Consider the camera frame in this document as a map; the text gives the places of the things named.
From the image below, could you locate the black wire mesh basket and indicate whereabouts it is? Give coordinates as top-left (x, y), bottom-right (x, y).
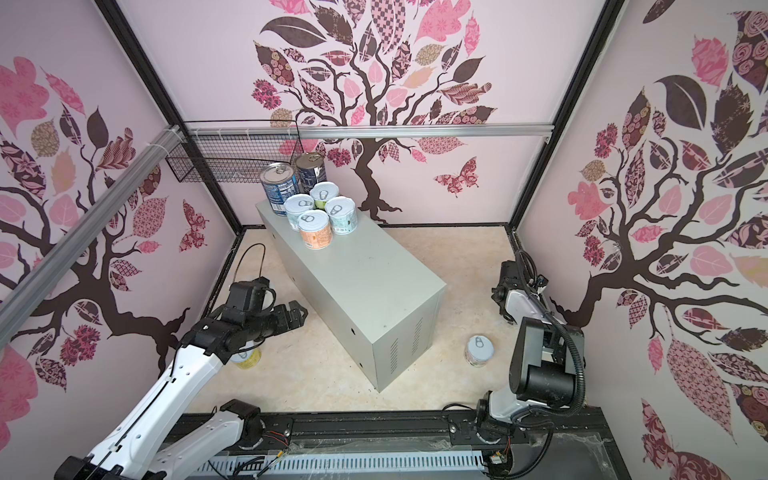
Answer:
top-left (165, 119), bottom-right (306, 184)

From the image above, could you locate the grey metal cabinet counter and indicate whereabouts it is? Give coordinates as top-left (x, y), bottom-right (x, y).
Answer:
top-left (256, 201), bottom-right (446, 391)

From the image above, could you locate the silver diagonal aluminium bar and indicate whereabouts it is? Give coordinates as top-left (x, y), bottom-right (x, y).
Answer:
top-left (1, 125), bottom-right (183, 345)

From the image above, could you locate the silver aluminium crossbar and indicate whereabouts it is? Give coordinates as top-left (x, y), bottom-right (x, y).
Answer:
top-left (187, 123), bottom-right (554, 140)

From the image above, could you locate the yellow label small can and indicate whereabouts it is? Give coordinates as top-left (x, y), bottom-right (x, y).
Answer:
top-left (230, 349), bottom-right (261, 370)

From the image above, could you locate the orange label small can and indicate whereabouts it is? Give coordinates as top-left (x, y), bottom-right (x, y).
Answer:
top-left (297, 210), bottom-right (333, 250)

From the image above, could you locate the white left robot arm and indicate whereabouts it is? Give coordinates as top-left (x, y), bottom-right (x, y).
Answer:
top-left (54, 277), bottom-right (308, 479)

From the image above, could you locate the dark blue tall can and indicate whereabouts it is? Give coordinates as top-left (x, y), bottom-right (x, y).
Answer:
top-left (295, 152), bottom-right (327, 193)

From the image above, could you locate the pink floral small can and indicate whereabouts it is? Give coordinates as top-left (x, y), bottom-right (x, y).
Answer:
top-left (464, 335), bottom-right (495, 367)

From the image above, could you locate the light green small can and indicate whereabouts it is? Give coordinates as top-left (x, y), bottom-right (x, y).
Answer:
top-left (309, 181), bottom-right (340, 210)

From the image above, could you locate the blue white label can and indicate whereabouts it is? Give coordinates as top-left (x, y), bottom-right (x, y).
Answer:
top-left (260, 162), bottom-right (300, 216)

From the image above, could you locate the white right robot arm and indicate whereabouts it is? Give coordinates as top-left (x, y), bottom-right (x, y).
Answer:
top-left (475, 249), bottom-right (586, 442)

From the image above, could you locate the black aluminium frame rail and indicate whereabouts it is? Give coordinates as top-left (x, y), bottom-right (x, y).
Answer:
top-left (212, 406), bottom-right (630, 479)

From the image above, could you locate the teal label small can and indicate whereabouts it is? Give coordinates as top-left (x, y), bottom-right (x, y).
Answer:
top-left (284, 194), bottom-right (315, 231)

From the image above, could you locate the white slotted cable duct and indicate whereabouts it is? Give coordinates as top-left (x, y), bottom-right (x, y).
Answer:
top-left (190, 450), bottom-right (486, 479)

